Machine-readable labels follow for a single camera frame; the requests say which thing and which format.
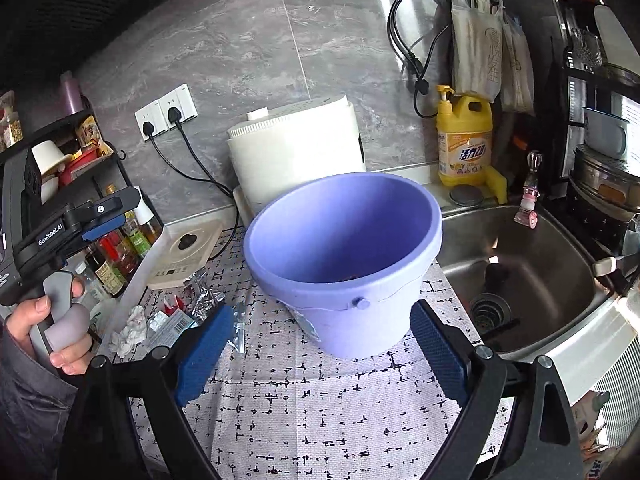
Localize orange snack packet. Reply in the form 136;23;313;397
75;116;113;156

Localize black spice rack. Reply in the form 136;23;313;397
0;105;166;241

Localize white black patterned table mat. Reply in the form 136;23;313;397
107;225;516;480

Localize black plug with cable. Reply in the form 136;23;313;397
167;105;241;261
141;121;236;198

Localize hanging plastic bags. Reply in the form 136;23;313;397
450;0;505;102

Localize black range hood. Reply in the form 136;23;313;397
0;0;271;93

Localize metal sink drain strainer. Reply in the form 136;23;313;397
469;294;513;331

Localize white plastic cup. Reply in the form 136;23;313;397
31;140;73;173

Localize grey barcode packet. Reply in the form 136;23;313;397
147;310;198;346

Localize yellow sponge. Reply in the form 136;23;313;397
482;166;508;204

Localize white tissue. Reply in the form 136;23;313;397
107;305;148;358

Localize purple cup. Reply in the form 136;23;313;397
59;72;85;115

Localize stainless steel sink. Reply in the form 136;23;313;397
435;200;621;361

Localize clear drinking glass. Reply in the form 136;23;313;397
570;27;603;68

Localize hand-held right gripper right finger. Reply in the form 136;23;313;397
410;300;585;480

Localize silver foil wrapper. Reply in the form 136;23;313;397
182;267;226;321

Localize white wall socket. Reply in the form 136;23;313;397
135;100;168;142
165;84;197;128

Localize white flat bottle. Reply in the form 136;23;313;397
87;299;118;343

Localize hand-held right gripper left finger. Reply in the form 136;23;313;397
57;304;236;480

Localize black hanging power cable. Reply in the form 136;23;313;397
387;0;453;118

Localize cream induction cooker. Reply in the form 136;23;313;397
146;217;225;290

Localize jar of mixed nuts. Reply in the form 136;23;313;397
0;91;25;153

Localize steel steamer pot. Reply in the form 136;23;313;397
567;144;640;221

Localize grey round sink stopper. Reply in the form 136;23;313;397
449;184;485;207

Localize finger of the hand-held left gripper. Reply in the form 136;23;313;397
65;186;142;226
75;216;127;243

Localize cream round kitchen appliance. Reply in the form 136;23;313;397
226;95;367;231

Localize white plastic board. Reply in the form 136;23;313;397
592;5;640;68

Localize person's left forearm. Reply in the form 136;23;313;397
0;320;83;480

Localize person's left hand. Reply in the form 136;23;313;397
4;295;96;377

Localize red plastic container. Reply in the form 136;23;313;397
59;152;108;183

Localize white enamel mug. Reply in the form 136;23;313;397
582;106;631;161

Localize white hanging cloth bag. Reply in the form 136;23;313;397
500;12;536;113

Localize row of condiment bottles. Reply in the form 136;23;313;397
75;185;166;301

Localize purple plastic bucket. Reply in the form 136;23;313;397
243;172;444;360

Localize yellow dish soap bottle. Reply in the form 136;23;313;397
436;85;494;185

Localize clear plastic wrapper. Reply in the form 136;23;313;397
227;300;248;353

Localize black dish rack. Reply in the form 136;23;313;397
547;0;640;261

